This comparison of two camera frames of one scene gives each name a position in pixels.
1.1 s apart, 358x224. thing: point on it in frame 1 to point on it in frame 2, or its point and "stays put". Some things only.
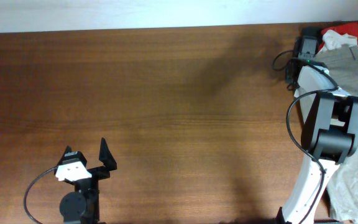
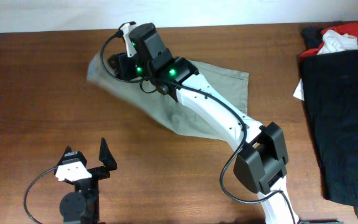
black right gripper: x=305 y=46 to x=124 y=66
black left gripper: x=105 y=157 stays put
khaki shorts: x=353 y=194 to x=181 y=116
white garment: x=334 y=40 stays put
